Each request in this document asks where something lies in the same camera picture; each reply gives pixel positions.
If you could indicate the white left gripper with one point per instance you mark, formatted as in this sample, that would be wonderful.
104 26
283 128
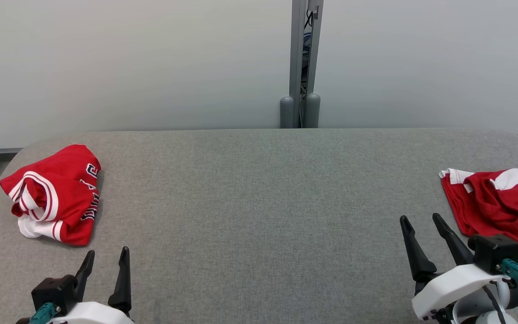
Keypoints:
92 315

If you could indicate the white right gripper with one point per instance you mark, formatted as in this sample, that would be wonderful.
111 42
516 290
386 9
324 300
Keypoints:
452 285

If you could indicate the red jersey with white sleeves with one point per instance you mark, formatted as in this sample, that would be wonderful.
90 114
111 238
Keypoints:
61 180

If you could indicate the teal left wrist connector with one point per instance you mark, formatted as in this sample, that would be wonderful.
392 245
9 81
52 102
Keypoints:
43 314

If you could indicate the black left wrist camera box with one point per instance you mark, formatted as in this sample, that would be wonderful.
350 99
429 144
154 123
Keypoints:
54 290

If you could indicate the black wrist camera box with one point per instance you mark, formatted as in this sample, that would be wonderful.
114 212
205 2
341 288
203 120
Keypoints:
54 290
493 252

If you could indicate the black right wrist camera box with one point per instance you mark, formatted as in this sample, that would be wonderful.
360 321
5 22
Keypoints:
493 252

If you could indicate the grey cylinder post foot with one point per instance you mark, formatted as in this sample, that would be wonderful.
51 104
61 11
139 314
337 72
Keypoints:
287 112
313 111

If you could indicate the grey metal partition post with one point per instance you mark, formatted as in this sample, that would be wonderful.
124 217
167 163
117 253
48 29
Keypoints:
296 45
316 45

